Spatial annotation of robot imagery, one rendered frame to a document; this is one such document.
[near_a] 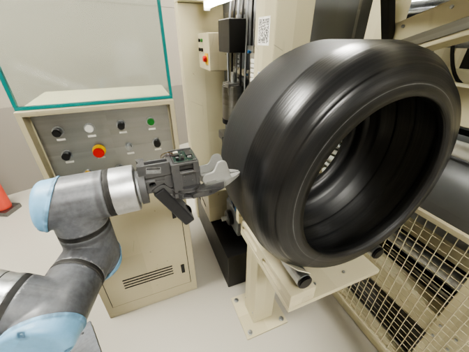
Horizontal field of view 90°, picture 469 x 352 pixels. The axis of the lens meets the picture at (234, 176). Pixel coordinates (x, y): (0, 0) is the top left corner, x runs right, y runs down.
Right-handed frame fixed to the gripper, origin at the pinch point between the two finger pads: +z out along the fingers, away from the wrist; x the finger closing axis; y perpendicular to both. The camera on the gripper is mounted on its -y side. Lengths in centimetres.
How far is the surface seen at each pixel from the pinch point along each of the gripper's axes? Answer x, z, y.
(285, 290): -9.0, 12.1, -36.2
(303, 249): -12.7, 12.4, -16.0
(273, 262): 0.4, 13.6, -35.8
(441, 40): 4, 62, 26
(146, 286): 61, -34, -103
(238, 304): 40, 18, -121
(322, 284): -9, 27, -42
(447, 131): -13, 48, 8
